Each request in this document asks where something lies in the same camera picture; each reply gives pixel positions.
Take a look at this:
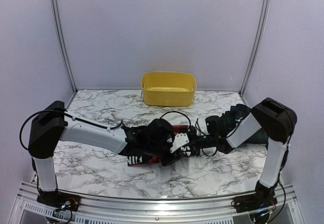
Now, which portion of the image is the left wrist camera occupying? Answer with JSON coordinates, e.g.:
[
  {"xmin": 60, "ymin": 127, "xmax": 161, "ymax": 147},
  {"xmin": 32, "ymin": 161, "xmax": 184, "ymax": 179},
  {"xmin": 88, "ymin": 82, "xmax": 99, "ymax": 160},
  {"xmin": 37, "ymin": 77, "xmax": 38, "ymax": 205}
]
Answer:
[{"xmin": 170, "ymin": 133, "xmax": 189, "ymax": 153}]

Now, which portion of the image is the dark green plaid skirt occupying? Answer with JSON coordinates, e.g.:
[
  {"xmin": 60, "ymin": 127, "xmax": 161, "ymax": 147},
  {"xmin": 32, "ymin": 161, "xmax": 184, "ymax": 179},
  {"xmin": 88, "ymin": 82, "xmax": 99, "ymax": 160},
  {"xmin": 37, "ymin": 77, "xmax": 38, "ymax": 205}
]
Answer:
[{"xmin": 219, "ymin": 104, "xmax": 268, "ymax": 146}]

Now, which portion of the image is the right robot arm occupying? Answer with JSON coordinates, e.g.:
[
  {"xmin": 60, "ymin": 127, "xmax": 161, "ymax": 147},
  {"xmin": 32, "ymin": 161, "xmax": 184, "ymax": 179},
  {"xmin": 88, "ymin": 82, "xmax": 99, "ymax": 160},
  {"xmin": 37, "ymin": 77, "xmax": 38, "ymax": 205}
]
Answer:
[{"xmin": 189, "ymin": 98, "xmax": 297, "ymax": 208}]

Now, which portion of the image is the aluminium front rail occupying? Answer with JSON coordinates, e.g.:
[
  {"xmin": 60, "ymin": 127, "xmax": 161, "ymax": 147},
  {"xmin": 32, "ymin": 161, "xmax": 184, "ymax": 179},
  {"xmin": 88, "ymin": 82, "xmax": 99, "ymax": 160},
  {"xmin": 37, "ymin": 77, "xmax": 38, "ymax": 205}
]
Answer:
[{"xmin": 15, "ymin": 181, "xmax": 297, "ymax": 224}]

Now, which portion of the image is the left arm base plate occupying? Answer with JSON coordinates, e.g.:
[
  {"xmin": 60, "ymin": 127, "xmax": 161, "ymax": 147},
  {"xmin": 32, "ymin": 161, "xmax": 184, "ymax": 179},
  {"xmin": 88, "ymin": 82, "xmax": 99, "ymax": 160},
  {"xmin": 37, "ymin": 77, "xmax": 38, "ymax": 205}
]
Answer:
[{"xmin": 36, "ymin": 191, "xmax": 80, "ymax": 211}]

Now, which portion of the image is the yellow plastic basket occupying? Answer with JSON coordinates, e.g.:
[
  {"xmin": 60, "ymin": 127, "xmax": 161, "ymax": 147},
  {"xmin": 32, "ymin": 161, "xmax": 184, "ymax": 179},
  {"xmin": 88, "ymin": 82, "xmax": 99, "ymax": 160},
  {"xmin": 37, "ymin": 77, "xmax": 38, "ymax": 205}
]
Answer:
[{"xmin": 141, "ymin": 71, "xmax": 197, "ymax": 107}]

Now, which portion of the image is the red black plaid shirt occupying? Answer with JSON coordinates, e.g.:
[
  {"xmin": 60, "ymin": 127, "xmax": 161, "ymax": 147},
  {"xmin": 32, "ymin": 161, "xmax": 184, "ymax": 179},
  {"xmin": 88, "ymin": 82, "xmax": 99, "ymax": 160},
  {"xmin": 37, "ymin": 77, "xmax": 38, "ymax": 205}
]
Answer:
[{"xmin": 127, "ymin": 125, "xmax": 200, "ymax": 166}]

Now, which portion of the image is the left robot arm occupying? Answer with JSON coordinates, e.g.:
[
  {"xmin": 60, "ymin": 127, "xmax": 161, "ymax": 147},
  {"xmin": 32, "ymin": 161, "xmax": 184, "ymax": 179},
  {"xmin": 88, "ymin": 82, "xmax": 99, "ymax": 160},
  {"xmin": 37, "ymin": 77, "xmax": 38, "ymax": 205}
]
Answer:
[{"xmin": 19, "ymin": 101, "xmax": 189, "ymax": 206}]

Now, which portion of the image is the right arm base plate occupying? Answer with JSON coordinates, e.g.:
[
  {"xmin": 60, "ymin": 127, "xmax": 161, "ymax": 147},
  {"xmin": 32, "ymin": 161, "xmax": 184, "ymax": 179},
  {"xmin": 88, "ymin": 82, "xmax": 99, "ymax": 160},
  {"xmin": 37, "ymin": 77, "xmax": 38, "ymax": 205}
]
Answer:
[{"xmin": 231, "ymin": 193, "xmax": 277, "ymax": 213}]

